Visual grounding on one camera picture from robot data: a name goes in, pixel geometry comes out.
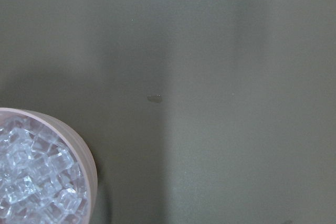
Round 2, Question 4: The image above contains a pile of ice cubes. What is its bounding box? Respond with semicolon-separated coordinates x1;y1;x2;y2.
1;115;88;223

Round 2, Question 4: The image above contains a pink bowl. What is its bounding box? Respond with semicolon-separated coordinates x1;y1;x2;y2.
1;108;98;224

